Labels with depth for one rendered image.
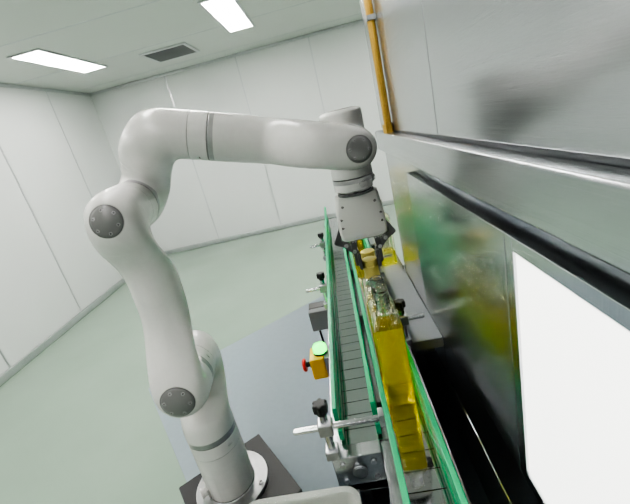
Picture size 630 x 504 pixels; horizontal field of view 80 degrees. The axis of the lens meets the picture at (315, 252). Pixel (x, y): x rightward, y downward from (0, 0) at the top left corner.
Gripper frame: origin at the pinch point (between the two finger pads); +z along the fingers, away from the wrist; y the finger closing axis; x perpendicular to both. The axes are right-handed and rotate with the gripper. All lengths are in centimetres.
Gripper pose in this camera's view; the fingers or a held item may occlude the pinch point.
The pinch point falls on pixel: (368, 257)
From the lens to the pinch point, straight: 83.6
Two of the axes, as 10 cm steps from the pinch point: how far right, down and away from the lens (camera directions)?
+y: -9.7, 2.1, 0.9
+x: -0.1, 3.3, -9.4
